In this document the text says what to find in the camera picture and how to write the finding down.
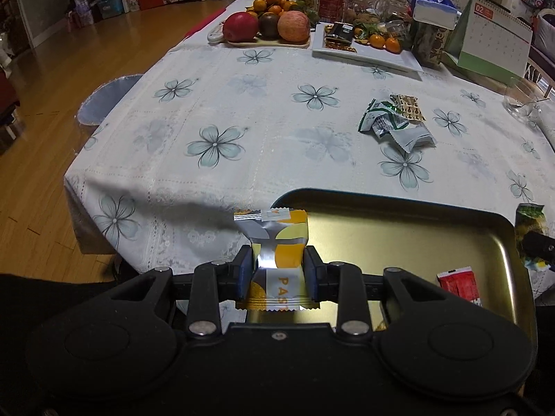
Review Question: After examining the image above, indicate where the blue round stool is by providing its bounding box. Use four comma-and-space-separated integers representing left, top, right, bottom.
77, 73, 145, 126

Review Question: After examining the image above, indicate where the white rectangular plate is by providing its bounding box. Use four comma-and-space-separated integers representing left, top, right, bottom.
312, 23, 425, 73

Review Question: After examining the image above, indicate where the desk calendar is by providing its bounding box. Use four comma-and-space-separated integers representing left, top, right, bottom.
442, 0, 534, 85

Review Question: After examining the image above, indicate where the brown patterned snack packet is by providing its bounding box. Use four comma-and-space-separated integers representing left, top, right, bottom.
392, 94, 428, 122

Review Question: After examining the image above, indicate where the green white snack packet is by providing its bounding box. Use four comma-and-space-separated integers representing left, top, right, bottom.
358, 99, 410, 139

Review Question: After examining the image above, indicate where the pile of tangerines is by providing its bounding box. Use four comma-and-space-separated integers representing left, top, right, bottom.
245, 0, 304, 16

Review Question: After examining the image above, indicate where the black chocolate packet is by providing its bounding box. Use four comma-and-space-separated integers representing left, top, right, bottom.
334, 23, 356, 45

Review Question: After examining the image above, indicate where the orange silver snack packet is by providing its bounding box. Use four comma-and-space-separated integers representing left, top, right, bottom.
233, 208, 322, 313

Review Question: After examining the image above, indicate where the wooden fruit board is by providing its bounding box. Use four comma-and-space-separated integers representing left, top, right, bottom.
207, 24, 312, 49

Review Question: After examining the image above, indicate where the red apple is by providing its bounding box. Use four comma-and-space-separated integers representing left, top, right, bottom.
222, 12, 261, 43

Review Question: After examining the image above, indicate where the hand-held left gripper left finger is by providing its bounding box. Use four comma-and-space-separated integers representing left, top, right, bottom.
108, 243, 254, 339

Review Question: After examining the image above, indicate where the pink apple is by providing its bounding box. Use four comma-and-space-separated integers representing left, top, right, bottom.
277, 10, 312, 44

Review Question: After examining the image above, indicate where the floral white tablecloth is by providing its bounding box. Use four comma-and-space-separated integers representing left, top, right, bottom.
64, 0, 555, 300

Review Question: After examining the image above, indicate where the gold tin tray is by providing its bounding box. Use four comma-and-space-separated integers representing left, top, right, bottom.
243, 188, 538, 343

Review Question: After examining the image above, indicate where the blue storage box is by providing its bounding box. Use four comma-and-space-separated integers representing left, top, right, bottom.
93, 0, 124, 19

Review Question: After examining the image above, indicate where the dark patterned snack box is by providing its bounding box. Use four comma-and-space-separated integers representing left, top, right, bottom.
410, 19, 454, 69

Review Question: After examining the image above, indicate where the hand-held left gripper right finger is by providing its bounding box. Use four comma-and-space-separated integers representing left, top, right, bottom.
304, 246, 447, 339

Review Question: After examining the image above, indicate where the red white snack packet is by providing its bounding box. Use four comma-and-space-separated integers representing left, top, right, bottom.
437, 266, 483, 307

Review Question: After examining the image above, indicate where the green yellow snack packet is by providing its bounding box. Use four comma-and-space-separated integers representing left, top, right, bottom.
515, 203, 548, 271

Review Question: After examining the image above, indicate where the grey silver snack packet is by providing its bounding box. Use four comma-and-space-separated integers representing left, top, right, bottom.
388, 121, 438, 153

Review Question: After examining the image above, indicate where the cream framed chaise sofa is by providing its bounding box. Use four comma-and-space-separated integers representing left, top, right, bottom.
527, 45, 555, 96

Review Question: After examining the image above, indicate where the glass bowl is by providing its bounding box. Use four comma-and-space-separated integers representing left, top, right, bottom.
503, 77, 545, 119

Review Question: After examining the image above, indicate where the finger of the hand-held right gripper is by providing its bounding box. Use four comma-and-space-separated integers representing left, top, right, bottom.
522, 231, 555, 267

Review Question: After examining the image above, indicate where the dark purple fruit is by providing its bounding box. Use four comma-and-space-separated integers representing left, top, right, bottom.
258, 12, 280, 39

